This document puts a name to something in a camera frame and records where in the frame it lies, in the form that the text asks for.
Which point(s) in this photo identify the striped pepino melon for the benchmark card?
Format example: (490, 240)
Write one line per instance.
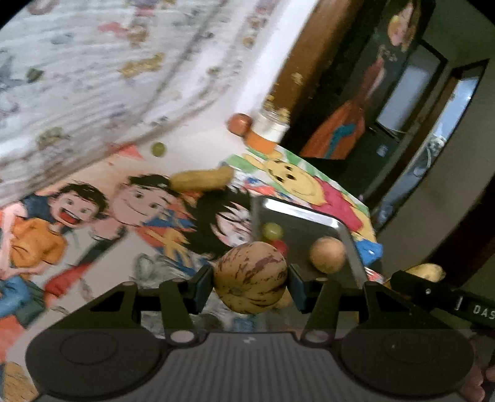
(251, 276)

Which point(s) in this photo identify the grey-haired figure cartoon drawing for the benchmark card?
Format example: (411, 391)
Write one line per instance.
(154, 270)

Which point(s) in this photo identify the black cabinet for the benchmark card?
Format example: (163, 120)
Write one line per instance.
(367, 154)

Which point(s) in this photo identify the cartoon drawing mat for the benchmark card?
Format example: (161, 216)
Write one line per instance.
(58, 239)

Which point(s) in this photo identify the brown wooden frame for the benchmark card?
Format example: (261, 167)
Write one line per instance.
(309, 58)

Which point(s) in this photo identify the orange-red apple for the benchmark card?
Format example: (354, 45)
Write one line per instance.
(239, 123)

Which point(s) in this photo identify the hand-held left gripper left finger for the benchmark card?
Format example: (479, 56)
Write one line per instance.
(203, 289)

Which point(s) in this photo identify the dark wall painting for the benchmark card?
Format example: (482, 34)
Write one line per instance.
(367, 96)

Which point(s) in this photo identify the tan round fruit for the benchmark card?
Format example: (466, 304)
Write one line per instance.
(327, 255)

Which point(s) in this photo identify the red cherry tomato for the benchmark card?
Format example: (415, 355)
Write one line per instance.
(280, 245)

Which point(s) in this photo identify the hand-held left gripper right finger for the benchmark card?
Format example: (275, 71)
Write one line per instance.
(297, 289)

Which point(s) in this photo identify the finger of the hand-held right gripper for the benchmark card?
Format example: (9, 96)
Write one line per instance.
(421, 288)

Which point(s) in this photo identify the white cartoon printed blanket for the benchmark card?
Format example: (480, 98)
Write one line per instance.
(96, 77)

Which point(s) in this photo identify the yellow flowers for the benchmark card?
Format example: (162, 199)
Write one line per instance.
(284, 96)

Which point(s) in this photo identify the metal tray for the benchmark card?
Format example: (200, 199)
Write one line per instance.
(309, 224)

